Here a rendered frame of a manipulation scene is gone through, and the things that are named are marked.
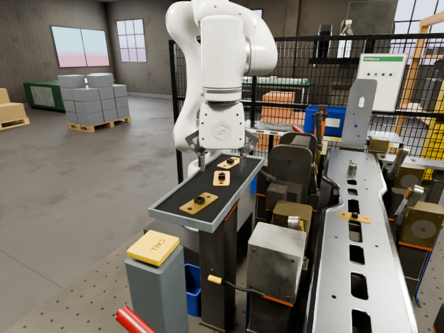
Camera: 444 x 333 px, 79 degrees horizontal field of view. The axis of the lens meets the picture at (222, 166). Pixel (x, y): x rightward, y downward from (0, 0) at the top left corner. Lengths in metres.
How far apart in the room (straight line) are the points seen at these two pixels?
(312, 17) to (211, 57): 7.79
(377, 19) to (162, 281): 6.59
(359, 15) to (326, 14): 1.68
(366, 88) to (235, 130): 1.02
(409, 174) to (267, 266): 0.84
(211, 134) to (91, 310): 0.70
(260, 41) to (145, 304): 0.52
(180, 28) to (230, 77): 0.44
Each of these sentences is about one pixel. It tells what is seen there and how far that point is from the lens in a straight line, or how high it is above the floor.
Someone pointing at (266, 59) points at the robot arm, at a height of 1.43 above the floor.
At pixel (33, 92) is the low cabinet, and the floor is 0.50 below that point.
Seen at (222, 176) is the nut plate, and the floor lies 1.17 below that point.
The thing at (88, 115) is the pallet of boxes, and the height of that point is 0.34.
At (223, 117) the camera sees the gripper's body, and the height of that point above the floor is 1.32.
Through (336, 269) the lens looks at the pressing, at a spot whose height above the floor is 1.00.
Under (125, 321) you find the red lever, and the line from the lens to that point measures 0.41.
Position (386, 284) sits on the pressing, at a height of 1.00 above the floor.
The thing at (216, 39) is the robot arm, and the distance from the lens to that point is 0.56.
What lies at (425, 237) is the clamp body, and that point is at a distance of 0.98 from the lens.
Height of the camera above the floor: 1.44
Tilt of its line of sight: 22 degrees down
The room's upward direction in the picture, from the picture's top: straight up
